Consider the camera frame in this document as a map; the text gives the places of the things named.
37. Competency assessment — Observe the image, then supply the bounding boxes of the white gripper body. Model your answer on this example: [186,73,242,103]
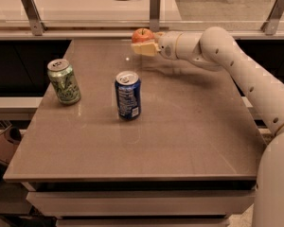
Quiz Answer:
[158,31,182,61]

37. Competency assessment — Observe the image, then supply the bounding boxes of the red apple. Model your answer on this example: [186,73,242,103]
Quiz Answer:
[132,28,154,44]

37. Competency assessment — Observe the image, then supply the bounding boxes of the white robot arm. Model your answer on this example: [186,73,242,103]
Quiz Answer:
[132,26,284,227]

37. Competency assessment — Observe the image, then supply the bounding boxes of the blue soda can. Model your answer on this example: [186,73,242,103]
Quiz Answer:
[115,71,141,120]

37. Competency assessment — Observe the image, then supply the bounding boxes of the green soda can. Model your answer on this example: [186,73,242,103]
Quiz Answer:
[47,59,81,105]

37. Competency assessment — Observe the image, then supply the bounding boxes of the white drawer front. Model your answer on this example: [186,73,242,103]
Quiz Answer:
[27,190,255,218]

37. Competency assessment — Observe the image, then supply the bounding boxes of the middle metal bracket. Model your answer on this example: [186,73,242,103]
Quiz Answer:
[150,0,161,32]

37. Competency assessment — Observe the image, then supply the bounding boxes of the metal bracket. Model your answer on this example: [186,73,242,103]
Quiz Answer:
[260,0,284,36]
[150,0,161,32]
[21,0,46,36]

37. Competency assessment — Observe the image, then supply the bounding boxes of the right metal bracket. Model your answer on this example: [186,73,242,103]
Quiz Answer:
[260,0,284,36]

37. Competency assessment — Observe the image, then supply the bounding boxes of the left metal bracket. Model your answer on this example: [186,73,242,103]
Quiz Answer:
[21,0,46,36]

